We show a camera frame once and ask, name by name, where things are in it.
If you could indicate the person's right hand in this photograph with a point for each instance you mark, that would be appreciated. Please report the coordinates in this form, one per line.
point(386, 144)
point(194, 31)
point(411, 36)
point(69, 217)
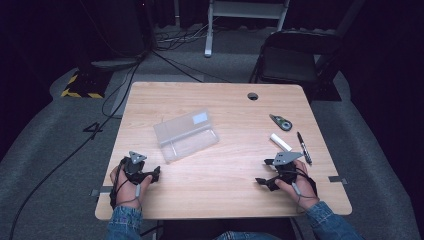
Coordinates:
point(305, 186)

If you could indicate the grey tape strip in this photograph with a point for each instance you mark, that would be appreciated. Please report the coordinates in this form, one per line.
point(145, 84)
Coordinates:
point(337, 180)
point(100, 191)

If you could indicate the grey correction tape dispenser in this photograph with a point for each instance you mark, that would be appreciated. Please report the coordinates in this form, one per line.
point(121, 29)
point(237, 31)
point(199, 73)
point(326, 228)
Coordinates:
point(282, 122)

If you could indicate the clear plastic case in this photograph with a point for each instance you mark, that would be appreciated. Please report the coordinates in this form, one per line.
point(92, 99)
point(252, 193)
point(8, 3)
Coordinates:
point(186, 138)

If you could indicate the black yellow striped base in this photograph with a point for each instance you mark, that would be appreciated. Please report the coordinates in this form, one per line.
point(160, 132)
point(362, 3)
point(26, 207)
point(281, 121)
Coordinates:
point(85, 85)

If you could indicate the person's legs in jeans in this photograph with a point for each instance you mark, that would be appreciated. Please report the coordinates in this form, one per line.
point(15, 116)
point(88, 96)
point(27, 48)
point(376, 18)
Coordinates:
point(246, 236)

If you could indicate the person's left hand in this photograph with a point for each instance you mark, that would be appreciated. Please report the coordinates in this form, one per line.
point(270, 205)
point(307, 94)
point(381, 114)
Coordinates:
point(128, 191)

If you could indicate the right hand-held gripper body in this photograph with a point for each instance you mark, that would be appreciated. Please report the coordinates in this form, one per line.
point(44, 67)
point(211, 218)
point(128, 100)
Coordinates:
point(286, 166)

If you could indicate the black marker pen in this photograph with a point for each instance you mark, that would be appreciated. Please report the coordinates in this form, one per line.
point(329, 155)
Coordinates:
point(304, 148)

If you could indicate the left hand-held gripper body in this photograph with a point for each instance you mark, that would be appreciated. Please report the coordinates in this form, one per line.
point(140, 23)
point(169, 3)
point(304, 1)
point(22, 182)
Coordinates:
point(135, 168)

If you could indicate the white metal desk frame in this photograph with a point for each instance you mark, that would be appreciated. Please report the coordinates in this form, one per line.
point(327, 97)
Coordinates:
point(245, 10)

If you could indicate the white eraser stick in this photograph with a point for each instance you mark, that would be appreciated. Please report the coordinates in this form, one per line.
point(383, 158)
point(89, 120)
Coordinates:
point(280, 142)

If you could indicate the black folding chair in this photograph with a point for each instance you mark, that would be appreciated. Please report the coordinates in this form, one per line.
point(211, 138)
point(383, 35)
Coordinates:
point(293, 63)

